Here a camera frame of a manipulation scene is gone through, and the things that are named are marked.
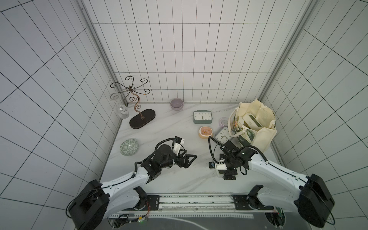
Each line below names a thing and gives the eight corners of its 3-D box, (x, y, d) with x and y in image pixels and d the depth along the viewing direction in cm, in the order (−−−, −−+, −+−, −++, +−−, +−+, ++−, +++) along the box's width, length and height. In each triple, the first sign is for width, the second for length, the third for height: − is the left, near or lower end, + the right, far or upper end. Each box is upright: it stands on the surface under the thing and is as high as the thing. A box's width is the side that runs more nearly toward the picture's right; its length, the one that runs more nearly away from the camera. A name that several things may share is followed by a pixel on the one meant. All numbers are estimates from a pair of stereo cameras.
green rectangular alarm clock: (193, 123, 108) (193, 121, 106) (192, 112, 116) (193, 109, 114) (212, 123, 108) (213, 121, 106) (210, 112, 116) (211, 109, 114)
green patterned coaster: (120, 155, 91) (118, 152, 88) (124, 141, 98) (122, 138, 95) (136, 155, 91) (134, 152, 88) (139, 141, 98) (138, 138, 95)
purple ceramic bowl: (170, 110, 116) (169, 106, 113) (171, 101, 123) (170, 97, 120) (183, 110, 116) (183, 106, 113) (183, 101, 123) (183, 97, 120)
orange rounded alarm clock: (198, 138, 101) (199, 135, 98) (198, 128, 106) (198, 126, 103) (212, 138, 101) (213, 135, 98) (211, 128, 106) (211, 126, 103)
